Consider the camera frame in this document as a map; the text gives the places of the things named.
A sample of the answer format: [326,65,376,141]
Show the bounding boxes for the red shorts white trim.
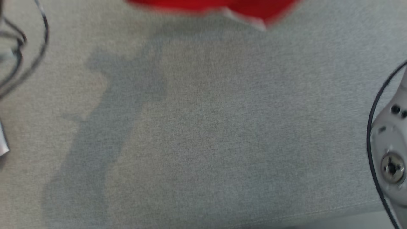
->
[126,0,301,31]

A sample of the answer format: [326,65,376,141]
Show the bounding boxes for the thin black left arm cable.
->
[0,0,50,100]

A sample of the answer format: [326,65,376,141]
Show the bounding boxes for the white cable label tape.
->
[0,119,10,157]

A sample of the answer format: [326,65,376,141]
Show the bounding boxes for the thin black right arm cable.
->
[366,60,407,229]

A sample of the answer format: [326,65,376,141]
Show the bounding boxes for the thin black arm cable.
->
[366,60,407,229]
[0,0,50,100]

